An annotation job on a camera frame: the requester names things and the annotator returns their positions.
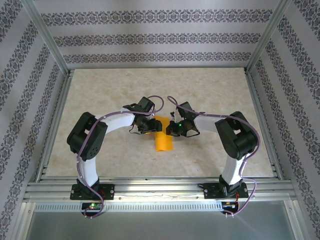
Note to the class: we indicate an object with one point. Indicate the orange paper sheet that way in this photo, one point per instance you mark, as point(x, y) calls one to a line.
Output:
point(163, 142)

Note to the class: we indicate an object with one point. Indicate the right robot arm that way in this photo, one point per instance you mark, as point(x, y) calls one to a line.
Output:
point(207, 123)

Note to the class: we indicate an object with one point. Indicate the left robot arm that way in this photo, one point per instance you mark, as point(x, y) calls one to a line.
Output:
point(117, 122)

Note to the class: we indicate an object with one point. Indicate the small controller board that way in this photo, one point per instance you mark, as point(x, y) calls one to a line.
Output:
point(230, 204)

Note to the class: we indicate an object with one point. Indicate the controller board with green light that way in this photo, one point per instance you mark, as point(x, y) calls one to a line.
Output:
point(92, 206)

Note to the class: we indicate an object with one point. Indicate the grey metal panel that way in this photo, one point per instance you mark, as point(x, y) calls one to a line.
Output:
point(160, 225)

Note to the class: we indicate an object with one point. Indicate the white right gripper bracket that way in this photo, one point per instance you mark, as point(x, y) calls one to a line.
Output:
point(177, 115)

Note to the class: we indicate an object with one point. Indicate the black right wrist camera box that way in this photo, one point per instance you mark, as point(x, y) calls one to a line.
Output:
point(186, 108)

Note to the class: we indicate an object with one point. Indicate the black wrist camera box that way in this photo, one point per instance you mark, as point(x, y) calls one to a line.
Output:
point(145, 105)
point(186, 108)

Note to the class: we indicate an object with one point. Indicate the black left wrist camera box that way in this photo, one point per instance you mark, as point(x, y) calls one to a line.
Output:
point(145, 105)

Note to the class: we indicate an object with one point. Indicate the aluminium mounting rail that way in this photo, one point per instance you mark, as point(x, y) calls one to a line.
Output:
point(160, 190)

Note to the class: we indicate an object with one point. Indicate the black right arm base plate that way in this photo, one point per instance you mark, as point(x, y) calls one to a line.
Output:
point(212, 192)

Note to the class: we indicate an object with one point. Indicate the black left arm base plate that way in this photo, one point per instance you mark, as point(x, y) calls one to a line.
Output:
point(110, 191)

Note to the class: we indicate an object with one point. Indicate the aluminium side rail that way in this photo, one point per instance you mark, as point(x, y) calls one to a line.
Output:
point(57, 117)

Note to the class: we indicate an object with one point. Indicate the aluminium frame post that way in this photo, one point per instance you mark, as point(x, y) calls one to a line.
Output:
point(267, 37)
point(45, 35)

